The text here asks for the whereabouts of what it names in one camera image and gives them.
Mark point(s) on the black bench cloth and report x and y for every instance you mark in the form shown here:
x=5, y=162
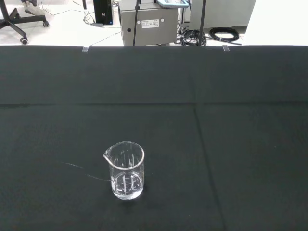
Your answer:
x=216, y=144

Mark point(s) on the grey metal cabinet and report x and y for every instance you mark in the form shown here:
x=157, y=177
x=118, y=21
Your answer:
x=154, y=34

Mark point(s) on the black tripod pole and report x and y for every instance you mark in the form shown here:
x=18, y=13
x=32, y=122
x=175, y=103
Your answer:
x=135, y=24
x=202, y=24

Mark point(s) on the clear cloth clip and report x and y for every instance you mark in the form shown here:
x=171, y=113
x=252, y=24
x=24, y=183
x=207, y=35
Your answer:
x=226, y=48
x=85, y=49

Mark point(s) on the thin white thread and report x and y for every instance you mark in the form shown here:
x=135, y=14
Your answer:
x=72, y=164

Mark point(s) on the blue-edged tablet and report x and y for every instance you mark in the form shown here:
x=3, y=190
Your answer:
x=168, y=4

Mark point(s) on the black computer tower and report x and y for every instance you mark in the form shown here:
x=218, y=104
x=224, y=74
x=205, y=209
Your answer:
x=103, y=12

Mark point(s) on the pale grey cabinet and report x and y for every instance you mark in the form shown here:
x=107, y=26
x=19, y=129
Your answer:
x=228, y=12

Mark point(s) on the person's foot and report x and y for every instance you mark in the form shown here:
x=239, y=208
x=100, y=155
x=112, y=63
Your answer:
x=33, y=9

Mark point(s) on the black office chair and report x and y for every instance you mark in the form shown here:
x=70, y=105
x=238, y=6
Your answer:
x=12, y=22

